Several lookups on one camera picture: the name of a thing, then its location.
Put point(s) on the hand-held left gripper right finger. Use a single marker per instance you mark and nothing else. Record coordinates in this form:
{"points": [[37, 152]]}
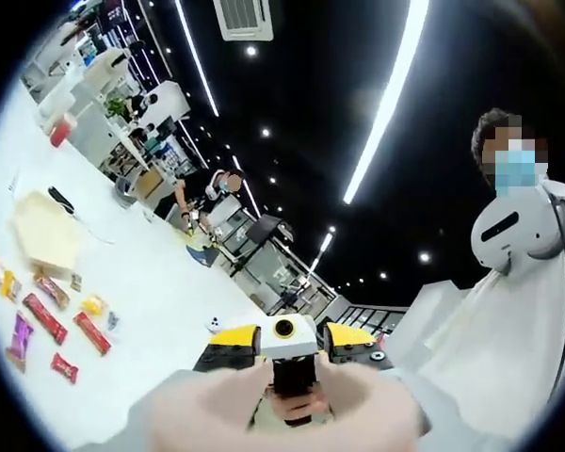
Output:
{"points": [[353, 350]]}

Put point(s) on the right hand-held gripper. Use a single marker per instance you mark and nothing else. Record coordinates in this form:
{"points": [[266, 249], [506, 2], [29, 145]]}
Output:
{"points": [[301, 343]]}

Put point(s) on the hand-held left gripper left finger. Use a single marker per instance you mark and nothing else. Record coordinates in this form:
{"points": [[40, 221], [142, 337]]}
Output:
{"points": [[226, 355]]}

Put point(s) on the pink food tongs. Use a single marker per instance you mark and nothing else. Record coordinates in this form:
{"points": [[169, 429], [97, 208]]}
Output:
{"points": [[207, 414]]}

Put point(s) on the clear grey food packet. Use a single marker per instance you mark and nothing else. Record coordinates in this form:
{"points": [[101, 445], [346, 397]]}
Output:
{"points": [[113, 321]]}

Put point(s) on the long red food packet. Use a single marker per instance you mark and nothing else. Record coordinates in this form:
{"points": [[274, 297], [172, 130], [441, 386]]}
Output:
{"points": [[92, 333], [44, 318]]}

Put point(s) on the yellow cake food packet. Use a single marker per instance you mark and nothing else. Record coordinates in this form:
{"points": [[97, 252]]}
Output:
{"points": [[95, 306]]}

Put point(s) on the small red food packet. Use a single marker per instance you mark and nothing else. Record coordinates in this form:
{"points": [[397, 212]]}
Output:
{"points": [[65, 368]]}

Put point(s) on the small brown food packet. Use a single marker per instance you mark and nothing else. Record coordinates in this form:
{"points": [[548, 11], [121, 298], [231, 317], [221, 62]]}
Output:
{"points": [[76, 282]]}

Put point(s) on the brown purple-label food packet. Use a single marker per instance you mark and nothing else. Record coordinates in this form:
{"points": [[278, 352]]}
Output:
{"points": [[52, 291]]}

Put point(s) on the purple food packet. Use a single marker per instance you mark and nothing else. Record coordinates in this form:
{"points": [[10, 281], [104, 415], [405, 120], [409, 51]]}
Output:
{"points": [[20, 339]]}

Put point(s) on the beige hexagonal container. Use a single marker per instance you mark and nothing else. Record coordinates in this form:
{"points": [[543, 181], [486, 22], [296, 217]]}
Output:
{"points": [[44, 230]]}

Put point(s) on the yellow white-label food packet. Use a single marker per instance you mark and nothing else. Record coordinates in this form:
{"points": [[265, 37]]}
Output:
{"points": [[11, 287]]}

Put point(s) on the person's right hand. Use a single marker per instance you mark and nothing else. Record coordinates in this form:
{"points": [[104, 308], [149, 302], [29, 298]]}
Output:
{"points": [[322, 407]]}

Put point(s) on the white smartphone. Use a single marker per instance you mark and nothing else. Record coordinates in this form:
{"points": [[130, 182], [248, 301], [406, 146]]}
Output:
{"points": [[215, 325]]}

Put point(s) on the dark blue cloth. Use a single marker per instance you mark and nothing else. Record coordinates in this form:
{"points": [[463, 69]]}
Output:
{"points": [[205, 256]]}

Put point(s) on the yellow cloth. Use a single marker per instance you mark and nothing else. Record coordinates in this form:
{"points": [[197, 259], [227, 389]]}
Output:
{"points": [[193, 240]]}

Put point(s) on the black screen on tripod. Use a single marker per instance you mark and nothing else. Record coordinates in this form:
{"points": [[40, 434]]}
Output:
{"points": [[263, 228]]}

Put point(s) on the person's white shirt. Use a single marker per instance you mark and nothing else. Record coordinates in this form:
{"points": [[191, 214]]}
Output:
{"points": [[499, 339]]}

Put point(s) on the wooden cabinet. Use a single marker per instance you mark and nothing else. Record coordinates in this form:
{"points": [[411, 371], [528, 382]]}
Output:
{"points": [[149, 184]]}

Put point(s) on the dark grey bowl-like object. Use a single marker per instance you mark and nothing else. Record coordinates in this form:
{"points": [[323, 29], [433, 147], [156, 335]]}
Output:
{"points": [[122, 194]]}

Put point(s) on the white worn neck device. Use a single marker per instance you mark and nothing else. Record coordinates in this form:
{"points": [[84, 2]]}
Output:
{"points": [[537, 235]]}

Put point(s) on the black oblong device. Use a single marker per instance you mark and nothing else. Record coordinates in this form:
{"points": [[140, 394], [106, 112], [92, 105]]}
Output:
{"points": [[61, 199]]}

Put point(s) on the ceiling light strip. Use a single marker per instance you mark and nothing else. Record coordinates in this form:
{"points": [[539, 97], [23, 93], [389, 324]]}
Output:
{"points": [[201, 63], [381, 117]]}

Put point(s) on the person's head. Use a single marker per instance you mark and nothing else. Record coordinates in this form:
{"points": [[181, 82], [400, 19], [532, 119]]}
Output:
{"points": [[487, 129]]}

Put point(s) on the white desk partition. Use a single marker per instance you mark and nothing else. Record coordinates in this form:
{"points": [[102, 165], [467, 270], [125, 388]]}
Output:
{"points": [[92, 127]]}

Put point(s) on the green potted plant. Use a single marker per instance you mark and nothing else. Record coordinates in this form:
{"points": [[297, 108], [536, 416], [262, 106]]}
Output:
{"points": [[115, 107]]}

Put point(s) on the white power strip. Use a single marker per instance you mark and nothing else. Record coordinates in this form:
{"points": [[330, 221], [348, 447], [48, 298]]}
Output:
{"points": [[14, 182]]}

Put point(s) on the red drink cup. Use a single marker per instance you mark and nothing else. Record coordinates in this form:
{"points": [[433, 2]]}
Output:
{"points": [[61, 134]]}

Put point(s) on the round ceiling spotlights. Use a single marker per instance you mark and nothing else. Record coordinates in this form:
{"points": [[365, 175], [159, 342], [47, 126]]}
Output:
{"points": [[251, 50]]}

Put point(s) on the white plastic bag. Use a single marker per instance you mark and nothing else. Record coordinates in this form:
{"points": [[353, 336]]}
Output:
{"points": [[59, 101]]}

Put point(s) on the ceiling air conditioner vent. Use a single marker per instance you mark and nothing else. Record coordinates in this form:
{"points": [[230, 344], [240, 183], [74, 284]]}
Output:
{"points": [[242, 19]]}

